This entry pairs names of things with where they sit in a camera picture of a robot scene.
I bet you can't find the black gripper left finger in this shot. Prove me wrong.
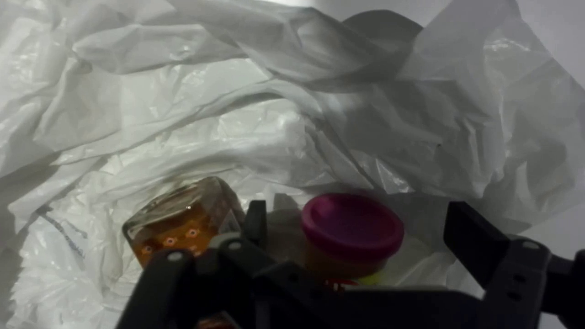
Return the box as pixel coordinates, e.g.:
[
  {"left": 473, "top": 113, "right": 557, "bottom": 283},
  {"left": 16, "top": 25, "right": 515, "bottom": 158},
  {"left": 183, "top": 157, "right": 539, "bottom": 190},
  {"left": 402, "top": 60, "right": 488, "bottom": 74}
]
[{"left": 117, "top": 199, "right": 344, "bottom": 329}]

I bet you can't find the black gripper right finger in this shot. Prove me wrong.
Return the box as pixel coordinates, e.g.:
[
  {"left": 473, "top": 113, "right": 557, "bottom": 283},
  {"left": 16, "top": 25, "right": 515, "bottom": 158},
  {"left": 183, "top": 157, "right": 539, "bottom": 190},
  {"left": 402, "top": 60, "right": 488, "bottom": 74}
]
[{"left": 444, "top": 199, "right": 585, "bottom": 329}]

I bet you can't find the purple lid dough tub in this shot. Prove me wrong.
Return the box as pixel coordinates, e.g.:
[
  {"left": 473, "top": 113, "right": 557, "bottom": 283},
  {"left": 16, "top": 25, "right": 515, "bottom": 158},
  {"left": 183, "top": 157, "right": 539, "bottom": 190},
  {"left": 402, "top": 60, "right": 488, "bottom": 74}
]
[{"left": 300, "top": 190, "right": 408, "bottom": 288}]

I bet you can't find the brown cylinder toy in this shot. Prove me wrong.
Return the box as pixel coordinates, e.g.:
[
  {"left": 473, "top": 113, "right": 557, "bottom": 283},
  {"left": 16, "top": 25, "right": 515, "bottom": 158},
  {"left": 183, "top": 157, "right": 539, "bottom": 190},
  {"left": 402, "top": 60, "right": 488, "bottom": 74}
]
[{"left": 121, "top": 175, "right": 249, "bottom": 270}]

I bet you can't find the white plastic bag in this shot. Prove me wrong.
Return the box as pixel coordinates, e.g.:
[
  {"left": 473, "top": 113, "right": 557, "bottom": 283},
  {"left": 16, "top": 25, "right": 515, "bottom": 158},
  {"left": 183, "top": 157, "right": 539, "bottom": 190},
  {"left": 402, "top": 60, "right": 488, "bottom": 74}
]
[{"left": 0, "top": 0, "right": 585, "bottom": 329}]

